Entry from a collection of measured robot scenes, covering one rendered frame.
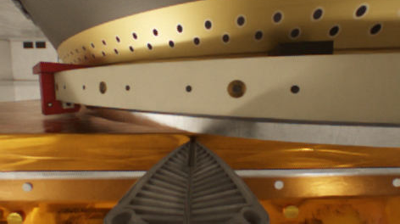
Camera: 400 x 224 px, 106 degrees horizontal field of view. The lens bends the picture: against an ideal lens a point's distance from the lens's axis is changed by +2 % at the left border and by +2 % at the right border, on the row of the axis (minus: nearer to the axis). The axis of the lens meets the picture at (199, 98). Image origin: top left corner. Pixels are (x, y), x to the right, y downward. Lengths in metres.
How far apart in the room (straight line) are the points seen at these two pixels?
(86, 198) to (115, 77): 0.15
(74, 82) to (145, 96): 0.14
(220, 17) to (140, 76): 0.10
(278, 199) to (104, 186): 0.22
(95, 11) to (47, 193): 0.24
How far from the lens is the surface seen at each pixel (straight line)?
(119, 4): 0.23
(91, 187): 0.25
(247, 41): 0.17
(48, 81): 0.37
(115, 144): 0.22
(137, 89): 0.17
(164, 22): 0.19
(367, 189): 0.31
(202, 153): 0.16
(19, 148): 0.29
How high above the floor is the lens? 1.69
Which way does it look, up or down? 5 degrees up
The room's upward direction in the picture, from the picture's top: 180 degrees counter-clockwise
